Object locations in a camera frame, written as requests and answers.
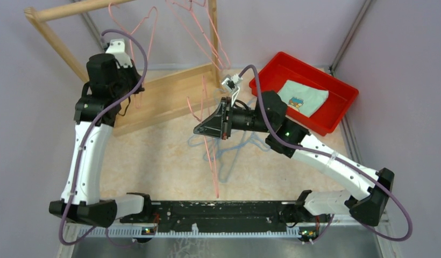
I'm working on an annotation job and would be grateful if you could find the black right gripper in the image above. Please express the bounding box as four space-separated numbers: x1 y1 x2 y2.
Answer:
194 96 273 140

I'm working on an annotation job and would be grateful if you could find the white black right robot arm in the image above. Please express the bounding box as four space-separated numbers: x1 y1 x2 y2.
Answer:
194 91 394 226

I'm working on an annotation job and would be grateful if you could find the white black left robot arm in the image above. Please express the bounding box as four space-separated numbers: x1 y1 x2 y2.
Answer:
48 53 144 228

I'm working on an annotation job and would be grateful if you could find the wooden hanger rack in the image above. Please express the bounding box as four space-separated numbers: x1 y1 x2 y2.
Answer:
24 0 221 136

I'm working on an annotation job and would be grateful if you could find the light green folded cloth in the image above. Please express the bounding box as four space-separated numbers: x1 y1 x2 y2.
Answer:
278 80 329 117

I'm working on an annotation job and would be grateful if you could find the red plastic bin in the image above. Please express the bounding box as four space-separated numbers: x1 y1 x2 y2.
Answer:
259 52 359 136

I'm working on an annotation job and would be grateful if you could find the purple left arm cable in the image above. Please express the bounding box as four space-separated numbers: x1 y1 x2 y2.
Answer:
59 29 148 246

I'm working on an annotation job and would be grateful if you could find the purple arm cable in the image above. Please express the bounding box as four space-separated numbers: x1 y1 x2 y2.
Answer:
238 64 414 244
59 29 148 246

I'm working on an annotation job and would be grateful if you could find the blue wire hanger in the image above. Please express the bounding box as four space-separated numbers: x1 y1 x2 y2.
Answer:
208 137 241 183
187 134 241 162
237 132 271 152

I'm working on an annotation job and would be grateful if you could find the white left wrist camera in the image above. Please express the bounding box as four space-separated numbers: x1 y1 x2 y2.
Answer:
105 39 133 68

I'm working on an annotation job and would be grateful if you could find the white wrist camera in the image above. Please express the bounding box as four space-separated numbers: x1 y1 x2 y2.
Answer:
105 39 133 68
221 74 243 106

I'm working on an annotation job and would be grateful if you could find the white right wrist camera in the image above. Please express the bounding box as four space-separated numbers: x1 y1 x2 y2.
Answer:
221 74 243 106

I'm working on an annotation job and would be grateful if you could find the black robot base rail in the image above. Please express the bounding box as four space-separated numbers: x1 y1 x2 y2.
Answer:
120 200 330 235

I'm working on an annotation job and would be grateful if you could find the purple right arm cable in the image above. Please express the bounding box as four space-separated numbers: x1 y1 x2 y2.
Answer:
238 64 414 244

